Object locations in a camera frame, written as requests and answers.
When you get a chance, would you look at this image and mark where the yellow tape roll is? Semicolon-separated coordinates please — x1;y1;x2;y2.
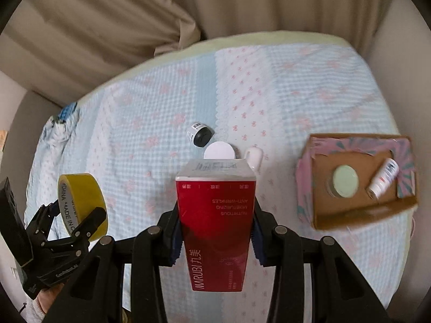
57;173;109;242

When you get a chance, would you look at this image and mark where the light blue patterned blanket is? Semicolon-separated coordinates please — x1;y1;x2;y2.
23;43;419;323

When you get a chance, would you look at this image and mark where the green lidded jar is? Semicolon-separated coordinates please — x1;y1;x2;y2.
325;164;360;199

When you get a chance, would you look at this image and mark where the white round lid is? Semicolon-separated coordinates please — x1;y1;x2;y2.
203;140;238;161

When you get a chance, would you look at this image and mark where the person's left hand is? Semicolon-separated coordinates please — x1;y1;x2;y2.
35;283;65;323

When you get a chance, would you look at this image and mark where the white tube with red print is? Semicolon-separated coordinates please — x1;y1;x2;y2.
366;157;400;200

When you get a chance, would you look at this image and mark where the red carton box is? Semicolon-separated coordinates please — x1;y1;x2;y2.
175;158;258;293

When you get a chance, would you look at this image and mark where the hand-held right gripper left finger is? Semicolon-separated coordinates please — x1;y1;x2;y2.
50;202;185;323

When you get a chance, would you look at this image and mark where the small black-capped bottle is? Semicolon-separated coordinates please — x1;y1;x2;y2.
186;121;215;148

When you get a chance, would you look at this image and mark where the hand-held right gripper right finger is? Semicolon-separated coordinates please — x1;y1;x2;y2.
251;198;398;323

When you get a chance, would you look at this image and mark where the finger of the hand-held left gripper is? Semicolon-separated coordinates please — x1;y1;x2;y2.
26;200;63;243
46;206;108;257

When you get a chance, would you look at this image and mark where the pink patterned cardboard box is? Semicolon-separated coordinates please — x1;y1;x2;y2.
295;134;419;231

